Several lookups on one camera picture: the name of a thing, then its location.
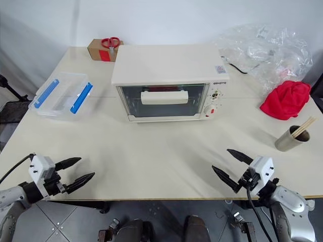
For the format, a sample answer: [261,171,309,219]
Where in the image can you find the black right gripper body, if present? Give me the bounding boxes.
[238,166,261,194]

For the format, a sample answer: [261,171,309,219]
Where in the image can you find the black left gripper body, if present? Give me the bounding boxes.
[43,171,69,197]

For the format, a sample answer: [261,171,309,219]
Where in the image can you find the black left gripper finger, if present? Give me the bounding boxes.
[55,157,82,171]
[66,172,96,195]

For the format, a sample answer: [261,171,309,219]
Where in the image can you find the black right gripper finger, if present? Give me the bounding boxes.
[227,148,254,166]
[211,165,241,195]

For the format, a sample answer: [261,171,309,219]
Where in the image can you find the white toaster oven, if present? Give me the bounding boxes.
[111,44,231,124]

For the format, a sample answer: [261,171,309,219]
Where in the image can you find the black table caster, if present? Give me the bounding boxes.
[98,201,112,215]

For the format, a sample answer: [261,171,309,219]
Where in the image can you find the stainless steel cup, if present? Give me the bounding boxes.
[274,125,311,152]

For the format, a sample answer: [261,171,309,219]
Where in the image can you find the dark rounded shape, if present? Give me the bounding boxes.
[183,214,210,242]
[118,218,155,242]

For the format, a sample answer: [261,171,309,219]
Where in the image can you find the clear plastic box blue latches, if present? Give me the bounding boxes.
[28,72,95,122]

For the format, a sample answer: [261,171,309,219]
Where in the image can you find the wooden chopstick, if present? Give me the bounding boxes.
[292,116,314,136]
[295,118,318,138]

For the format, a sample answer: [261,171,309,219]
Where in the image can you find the red cloth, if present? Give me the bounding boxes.
[259,80,312,122]

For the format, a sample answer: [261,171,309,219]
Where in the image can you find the black metal stand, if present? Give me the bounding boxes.
[0,74,29,102]

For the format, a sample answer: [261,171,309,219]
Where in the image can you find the crumpled clear plastic bag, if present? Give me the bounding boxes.
[218,23,314,89]

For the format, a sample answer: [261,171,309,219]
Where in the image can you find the brown cardboard box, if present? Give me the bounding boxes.
[87,38,125,63]

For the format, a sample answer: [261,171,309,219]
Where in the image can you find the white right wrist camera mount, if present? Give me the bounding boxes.
[248,155,275,197]

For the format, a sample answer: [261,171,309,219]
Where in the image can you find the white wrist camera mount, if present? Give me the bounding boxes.
[27,154,56,198]
[248,155,275,197]

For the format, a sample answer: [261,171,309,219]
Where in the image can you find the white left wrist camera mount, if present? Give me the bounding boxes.
[27,154,56,198]

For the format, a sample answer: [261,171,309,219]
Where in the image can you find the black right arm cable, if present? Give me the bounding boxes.
[245,181,268,242]

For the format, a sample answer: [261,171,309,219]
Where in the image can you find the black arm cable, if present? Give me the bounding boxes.
[0,154,35,185]
[245,181,268,242]

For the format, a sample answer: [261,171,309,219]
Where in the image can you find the metal caster bracket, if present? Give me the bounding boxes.
[97,218,122,242]
[232,211,256,242]

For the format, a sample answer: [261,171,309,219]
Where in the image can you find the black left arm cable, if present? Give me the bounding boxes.
[0,154,35,185]

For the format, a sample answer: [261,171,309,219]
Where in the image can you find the black power cable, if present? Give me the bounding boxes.
[221,55,249,75]

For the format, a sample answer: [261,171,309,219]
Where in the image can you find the glass oven door with handle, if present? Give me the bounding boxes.
[116,83,210,122]

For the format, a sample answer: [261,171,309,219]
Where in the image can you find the red handled scissors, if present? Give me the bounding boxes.
[101,36,121,55]

